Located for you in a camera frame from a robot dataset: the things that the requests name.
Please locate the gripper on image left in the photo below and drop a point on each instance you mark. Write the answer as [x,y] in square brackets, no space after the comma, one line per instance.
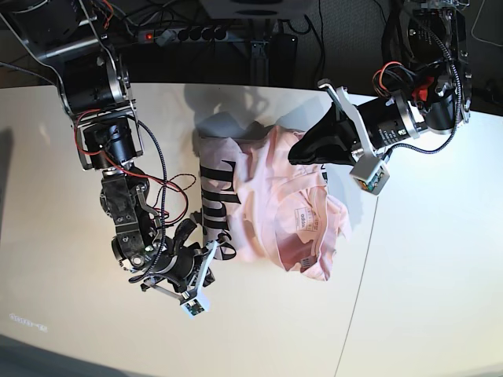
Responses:
[179,277]

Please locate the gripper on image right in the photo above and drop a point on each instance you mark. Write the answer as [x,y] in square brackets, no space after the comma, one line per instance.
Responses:
[334,139]

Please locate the pink T-shirt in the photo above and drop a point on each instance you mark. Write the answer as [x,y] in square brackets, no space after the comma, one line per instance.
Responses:
[260,206]

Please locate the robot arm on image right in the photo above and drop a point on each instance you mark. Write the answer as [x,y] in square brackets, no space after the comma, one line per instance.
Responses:
[424,91]

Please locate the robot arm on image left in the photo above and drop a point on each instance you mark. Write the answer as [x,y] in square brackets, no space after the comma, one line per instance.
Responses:
[71,38]

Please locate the black power strip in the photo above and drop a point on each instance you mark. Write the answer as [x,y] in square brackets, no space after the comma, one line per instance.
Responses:
[164,36]

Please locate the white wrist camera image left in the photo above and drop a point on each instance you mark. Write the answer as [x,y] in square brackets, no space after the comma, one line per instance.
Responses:
[196,305]

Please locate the aluminium table leg post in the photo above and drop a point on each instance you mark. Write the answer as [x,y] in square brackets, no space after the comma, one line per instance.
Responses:
[259,64]

